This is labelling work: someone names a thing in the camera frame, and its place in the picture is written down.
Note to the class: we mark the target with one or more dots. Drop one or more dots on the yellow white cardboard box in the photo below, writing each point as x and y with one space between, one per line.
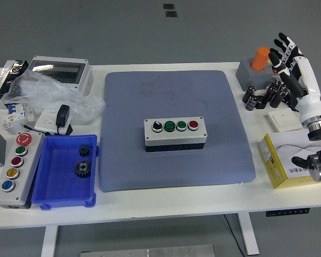
283 146

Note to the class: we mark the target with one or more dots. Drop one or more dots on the black cylindrical capacitor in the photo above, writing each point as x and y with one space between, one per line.
252 103
270 93
283 88
249 94
277 98
275 84

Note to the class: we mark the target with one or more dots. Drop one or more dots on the grey metal floor plate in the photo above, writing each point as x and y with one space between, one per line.
149 251

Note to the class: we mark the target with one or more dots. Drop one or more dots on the clear plastic bag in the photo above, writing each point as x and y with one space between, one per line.
42 91

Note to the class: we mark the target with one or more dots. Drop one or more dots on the white wall socket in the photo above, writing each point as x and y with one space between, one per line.
46 120

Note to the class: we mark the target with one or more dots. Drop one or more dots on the white switch black red buttons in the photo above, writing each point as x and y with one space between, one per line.
275 76

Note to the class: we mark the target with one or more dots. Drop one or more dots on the large black gear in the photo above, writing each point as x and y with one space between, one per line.
83 168

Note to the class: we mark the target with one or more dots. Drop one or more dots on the grey square base box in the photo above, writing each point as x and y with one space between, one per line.
248 76

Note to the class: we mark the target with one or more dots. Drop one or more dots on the grey four-button control box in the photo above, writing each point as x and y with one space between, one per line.
174 136

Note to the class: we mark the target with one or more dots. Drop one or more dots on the blue plastic bin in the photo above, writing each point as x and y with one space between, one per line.
59 184

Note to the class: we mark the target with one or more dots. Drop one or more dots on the beige wall switch panel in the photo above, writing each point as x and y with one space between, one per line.
283 119

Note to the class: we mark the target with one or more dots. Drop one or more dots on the black module green terminals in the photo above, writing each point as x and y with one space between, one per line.
291 103

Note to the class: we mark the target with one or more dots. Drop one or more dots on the white blue circuit breaker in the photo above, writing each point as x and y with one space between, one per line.
16 112

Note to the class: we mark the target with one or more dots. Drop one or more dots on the black power adapter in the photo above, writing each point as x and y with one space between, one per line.
62 115

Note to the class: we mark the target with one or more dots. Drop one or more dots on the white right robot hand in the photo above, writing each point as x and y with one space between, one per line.
307 80

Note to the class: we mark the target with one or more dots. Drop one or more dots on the black floor outlet cover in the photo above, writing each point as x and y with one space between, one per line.
168 6
171 14

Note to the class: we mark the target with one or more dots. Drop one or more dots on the blue-grey padded mat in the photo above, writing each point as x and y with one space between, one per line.
128 107

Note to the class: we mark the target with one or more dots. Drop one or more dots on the white table leg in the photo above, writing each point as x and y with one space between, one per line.
49 241
248 235

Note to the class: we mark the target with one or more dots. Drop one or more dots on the small black gear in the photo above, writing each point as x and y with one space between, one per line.
83 151

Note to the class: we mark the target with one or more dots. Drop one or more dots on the black desk control panel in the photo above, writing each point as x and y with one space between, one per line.
287 212

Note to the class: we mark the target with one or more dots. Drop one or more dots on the white box glossy black device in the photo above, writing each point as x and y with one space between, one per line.
8 77

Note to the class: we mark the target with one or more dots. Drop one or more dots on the grey five-button control box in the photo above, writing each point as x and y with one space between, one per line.
29 163

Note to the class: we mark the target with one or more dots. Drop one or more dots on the grey distribution box clear lid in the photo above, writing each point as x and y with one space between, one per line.
59 68

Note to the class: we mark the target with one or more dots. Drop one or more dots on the orange cylinder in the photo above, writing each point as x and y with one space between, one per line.
260 59

